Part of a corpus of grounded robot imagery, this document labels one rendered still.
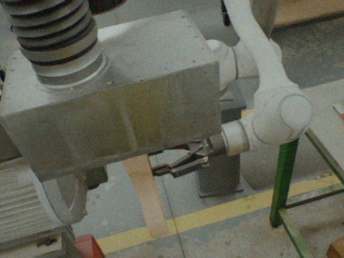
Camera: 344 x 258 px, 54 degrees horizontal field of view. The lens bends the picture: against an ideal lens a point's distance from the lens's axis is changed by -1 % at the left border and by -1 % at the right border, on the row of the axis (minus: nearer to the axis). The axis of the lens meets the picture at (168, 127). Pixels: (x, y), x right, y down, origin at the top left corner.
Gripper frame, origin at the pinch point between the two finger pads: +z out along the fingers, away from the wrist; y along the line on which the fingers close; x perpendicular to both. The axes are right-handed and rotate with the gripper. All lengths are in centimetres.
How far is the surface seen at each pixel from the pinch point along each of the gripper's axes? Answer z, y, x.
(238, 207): -42, 47, -108
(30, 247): 30.6, -17.2, 2.0
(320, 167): -101, 58, -108
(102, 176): 15.9, 11.9, -13.1
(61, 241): 23.7, -17.7, 1.7
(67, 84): 7.5, -22.6, 42.7
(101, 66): 2.6, -20.0, 42.7
